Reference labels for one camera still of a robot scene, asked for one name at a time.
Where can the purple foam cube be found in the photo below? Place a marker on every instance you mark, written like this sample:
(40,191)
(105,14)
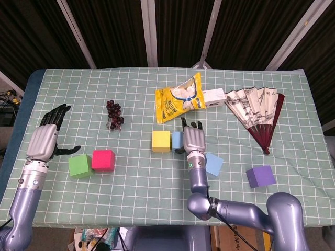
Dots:
(261,177)

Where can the blue-grey robot torso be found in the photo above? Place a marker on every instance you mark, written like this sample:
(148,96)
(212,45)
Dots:
(167,239)

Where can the yellow snack bag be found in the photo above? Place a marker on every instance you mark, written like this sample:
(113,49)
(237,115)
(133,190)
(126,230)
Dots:
(170,104)

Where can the blue table cover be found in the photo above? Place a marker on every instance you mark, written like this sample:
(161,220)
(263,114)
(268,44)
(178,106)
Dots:
(26,99)

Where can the green checked tablecloth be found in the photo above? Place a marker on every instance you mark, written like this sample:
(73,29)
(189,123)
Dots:
(131,198)

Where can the light blue foam cube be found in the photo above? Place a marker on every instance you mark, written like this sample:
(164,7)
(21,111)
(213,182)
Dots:
(216,165)
(177,139)

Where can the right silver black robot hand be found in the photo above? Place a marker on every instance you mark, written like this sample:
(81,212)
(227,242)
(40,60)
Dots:
(194,139)

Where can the yellow foam cube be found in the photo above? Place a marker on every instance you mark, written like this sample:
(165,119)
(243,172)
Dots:
(161,141)

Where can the white frame post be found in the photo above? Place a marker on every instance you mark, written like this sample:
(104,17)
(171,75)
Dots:
(76,34)
(297,34)
(10,82)
(329,127)
(149,34)
(209,34)

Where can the painted paper folding fan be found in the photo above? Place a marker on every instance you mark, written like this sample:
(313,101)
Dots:
(251,107)

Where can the brown cardboard box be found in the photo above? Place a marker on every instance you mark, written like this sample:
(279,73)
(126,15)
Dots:
(222,243)

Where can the dark red grape bunch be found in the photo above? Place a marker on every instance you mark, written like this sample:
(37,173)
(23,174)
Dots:
(113,112)

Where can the green foam cube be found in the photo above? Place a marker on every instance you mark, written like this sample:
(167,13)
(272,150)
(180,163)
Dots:
(78,167)

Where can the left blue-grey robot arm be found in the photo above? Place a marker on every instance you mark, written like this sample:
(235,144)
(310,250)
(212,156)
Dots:
(23,198)

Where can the dark pleated curtain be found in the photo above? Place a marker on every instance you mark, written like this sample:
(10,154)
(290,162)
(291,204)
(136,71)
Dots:
(115,31)

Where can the small white cardboard box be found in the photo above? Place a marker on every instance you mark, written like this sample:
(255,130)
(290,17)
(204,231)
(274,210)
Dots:
(216,96)

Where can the printed plastic bags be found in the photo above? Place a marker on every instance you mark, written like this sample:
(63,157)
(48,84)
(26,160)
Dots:
(89,238)

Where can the black equipment box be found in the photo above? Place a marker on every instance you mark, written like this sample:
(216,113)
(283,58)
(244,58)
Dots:
(6,117)

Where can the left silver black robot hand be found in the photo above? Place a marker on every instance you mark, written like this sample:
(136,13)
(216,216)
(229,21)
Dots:
(42,142)

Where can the pink-red foam cube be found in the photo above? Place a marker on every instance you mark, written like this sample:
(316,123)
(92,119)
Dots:
(103,160)

